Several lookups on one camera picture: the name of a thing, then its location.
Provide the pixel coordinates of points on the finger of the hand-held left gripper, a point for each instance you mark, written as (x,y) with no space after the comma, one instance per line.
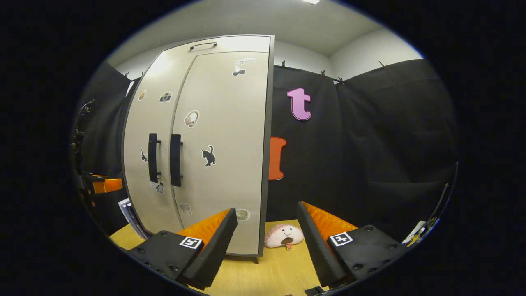
(107,186)

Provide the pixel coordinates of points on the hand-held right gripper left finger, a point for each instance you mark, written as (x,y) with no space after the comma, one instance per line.
(213,253)

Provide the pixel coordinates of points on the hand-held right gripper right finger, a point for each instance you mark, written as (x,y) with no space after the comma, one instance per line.
(318,250)

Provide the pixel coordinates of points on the white cabinet door cat sticker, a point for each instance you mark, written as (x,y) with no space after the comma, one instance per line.
(234,185)

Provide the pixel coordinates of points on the pink and white plush toy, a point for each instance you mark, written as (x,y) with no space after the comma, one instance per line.
(283,235)

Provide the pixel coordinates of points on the blue and white booklet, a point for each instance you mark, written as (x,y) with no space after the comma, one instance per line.
(131,216)

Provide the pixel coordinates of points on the black backdrop cloth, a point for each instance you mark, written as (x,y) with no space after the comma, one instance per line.
(107,115)
(370,156)

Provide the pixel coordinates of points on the white and grey cabinet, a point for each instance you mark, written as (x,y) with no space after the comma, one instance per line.
(269,123)

